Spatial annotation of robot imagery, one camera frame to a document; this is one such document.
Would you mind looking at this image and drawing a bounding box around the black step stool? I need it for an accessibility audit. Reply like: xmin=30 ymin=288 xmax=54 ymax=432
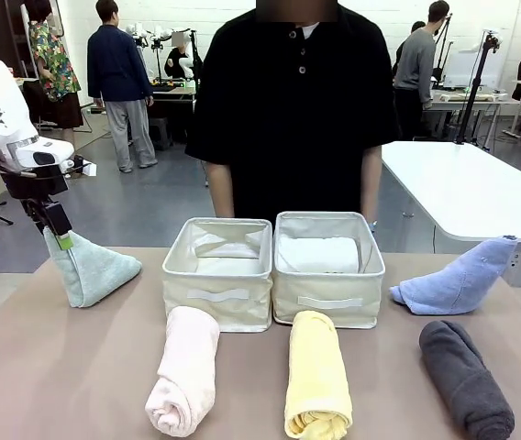
xmin=149 ymin=115 xmax=173 ymax=151

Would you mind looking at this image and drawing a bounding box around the person in black polo shirt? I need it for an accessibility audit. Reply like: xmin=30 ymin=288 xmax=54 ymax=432
xmin=184 ymin=0 xmax=402 ymax=226

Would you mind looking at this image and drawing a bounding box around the mint green towel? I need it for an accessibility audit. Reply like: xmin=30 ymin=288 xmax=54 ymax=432
xmin=42 ymin=226 xmax=144 ymax=309

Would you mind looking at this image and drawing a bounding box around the person in floral shirt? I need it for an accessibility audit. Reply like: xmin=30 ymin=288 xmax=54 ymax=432
xmin=25 ymin=0 xmax=84 ymax=130

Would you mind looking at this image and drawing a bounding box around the person in grey sweater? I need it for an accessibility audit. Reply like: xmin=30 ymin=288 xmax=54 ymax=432
xmin=392 ymin=0 xmax=450 ymax=141

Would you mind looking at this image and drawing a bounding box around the dark grey towel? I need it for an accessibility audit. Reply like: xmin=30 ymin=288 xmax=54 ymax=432
xmin=418 ymin=320 xmax=516 ymax=440

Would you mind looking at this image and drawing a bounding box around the cream fabric storage bin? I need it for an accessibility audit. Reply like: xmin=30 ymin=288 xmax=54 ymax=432
xmin=161 ymin=216 xmax=274 ymax=334
xmin=271 ymin=210 xmax=386 ymax=329

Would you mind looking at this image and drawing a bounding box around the white rolled towel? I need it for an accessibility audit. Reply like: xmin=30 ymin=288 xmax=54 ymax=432
xmin=277 ymin=235 xmax=361 ymax=276

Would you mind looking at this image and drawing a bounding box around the person's left forearm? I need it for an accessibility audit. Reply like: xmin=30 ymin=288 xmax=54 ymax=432
xmin=360 ymin=146 xmax=383 ymax=225

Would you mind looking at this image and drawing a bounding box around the person in navy jacket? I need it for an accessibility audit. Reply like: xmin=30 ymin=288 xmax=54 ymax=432
xmin=86 ymin=0 xmax=160 ymax=174

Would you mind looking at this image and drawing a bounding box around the person's right forearm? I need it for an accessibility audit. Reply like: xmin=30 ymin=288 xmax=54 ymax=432
xmin=205 ymin=159 xmax=237 ymax=219

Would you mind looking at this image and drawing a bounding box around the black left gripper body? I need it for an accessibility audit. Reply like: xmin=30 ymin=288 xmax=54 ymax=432
xmin=1 ymin=168 xmax=70 ymax=202

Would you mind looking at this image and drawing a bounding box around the black tripod stand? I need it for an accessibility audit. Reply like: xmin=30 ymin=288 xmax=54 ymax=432
xmin=453 ymin=29 xmax=503 ymax=146

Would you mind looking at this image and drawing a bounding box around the pink towel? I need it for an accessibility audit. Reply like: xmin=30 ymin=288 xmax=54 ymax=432
xmin=144 ymin=305 xmax=221 ymax=438

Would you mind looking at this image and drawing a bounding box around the yellow towel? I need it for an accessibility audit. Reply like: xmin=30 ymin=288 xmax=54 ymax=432
xmin=283 ymin=310 xmax=354 ymax=439

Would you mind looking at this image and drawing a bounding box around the light blue towel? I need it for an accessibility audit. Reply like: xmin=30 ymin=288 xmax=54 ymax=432
xmin=388 ymin=235 xmax=518 ymax=317

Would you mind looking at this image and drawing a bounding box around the seated person in black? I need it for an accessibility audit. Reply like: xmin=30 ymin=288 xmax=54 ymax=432
xmin=164 ymin=30 xmax=194 ymax=80

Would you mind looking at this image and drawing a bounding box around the white side table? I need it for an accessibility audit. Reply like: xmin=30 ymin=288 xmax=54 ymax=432
xmin=379 ymin=139 xmax=521 ymax=243

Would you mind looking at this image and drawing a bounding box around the white background desk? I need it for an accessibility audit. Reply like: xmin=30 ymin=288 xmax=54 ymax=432
xmin=425 ymin=87 xmax=521 ymax=138

